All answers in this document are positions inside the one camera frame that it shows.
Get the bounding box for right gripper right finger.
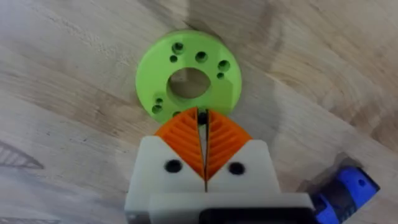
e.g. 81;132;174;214
205;109;281;194

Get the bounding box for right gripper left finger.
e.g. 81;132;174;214
124;106;207;221

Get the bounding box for blue electric screwdriver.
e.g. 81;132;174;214
309;166;381;224

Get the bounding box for green disc with holes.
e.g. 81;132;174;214
135;29;243;124

